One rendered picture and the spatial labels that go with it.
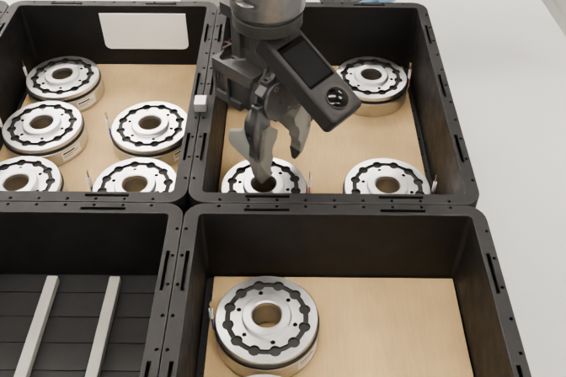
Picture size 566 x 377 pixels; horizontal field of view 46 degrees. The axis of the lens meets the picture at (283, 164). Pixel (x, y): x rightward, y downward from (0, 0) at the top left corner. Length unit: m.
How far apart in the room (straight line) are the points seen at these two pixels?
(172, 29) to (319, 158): 0.30
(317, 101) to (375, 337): 0.24
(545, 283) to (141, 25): 0.67
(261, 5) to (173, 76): 0.41
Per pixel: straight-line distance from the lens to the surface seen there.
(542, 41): 1.41
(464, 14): 1.45
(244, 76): 0.69
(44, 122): 0.94
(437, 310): 0.73
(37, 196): 0.72
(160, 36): 1.02
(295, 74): 0.66
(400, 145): 0.89
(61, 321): 0.74
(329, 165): 0.85
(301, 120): 0.76
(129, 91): 1.00
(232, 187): 0.78
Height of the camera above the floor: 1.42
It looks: 44 degrees down
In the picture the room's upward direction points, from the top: straight up
